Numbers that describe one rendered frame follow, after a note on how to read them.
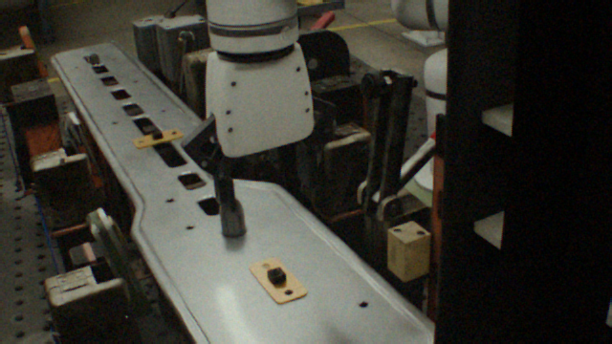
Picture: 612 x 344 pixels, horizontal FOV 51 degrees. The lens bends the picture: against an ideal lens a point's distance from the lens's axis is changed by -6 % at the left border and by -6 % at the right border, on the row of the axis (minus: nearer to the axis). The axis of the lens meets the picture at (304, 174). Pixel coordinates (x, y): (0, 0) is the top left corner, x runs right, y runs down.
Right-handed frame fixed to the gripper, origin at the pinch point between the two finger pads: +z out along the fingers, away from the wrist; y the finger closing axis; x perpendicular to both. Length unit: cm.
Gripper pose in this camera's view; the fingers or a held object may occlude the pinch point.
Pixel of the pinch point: (268, 187)
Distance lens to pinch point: 71.3
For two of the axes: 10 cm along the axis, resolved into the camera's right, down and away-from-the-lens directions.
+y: -8.8, 2.6, -3.9
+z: 0.5, 8.8, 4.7
